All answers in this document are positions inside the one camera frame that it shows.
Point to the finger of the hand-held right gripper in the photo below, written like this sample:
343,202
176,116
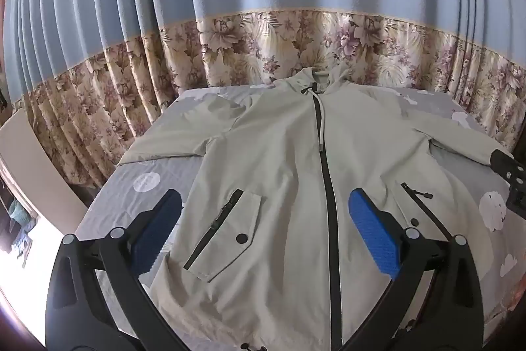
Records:
507,166
517,203

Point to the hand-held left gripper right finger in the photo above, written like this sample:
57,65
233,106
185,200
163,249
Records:
372,227

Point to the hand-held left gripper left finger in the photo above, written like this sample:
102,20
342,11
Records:
158,227

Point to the beige hooded zip jacket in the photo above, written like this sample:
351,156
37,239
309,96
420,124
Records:
279,178

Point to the grey printed bed sheet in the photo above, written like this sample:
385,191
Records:
123,207

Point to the white board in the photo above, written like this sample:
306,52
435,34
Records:
37,162

